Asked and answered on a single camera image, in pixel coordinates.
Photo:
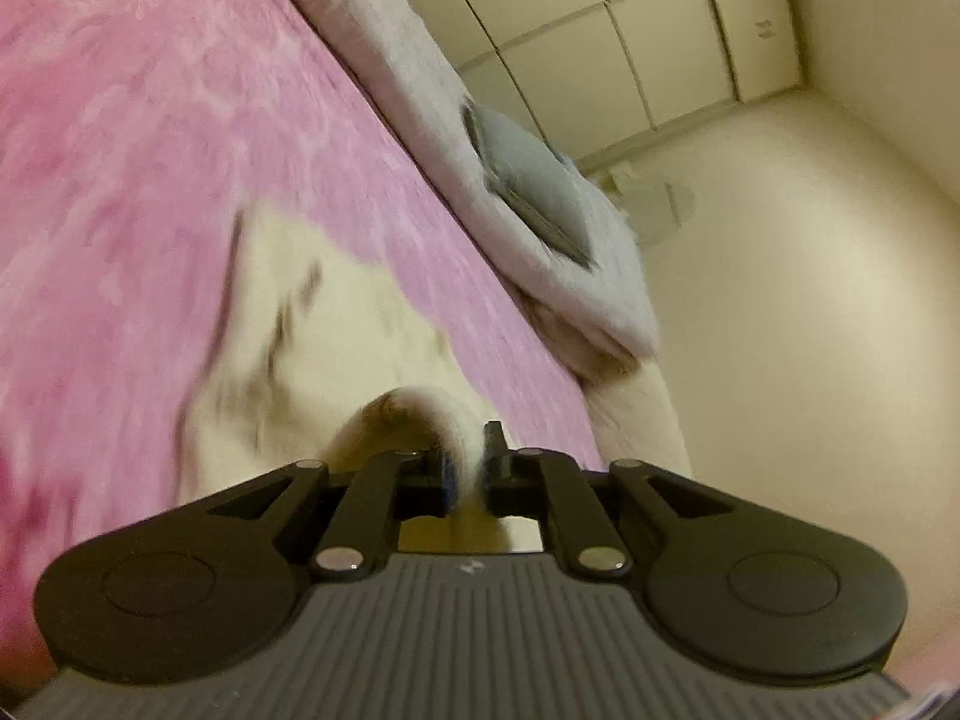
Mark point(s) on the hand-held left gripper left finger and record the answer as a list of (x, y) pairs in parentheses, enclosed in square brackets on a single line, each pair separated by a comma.
[(448, 476)]

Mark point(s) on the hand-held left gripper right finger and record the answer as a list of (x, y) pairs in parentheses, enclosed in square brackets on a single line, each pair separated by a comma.
[(491, 469)]

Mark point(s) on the cream sweater with blue stripes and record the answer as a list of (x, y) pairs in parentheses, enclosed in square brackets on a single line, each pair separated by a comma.
[(330, 360)]

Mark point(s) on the cream bed sheet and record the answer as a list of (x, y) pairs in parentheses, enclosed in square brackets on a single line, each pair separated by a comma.
[(645, 420)]

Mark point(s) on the grey fluffy duvet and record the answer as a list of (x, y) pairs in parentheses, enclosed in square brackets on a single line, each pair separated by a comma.
[(450, 187)]

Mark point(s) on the grey pillow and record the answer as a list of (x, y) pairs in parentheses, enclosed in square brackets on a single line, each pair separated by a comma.
[(532, 180)]

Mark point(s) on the pink floral blanket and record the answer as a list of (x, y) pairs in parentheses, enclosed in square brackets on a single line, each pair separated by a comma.
[(150, 165)]

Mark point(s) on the cream wardrobe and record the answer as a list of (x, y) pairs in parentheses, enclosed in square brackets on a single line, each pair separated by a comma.
[(600, 37)]

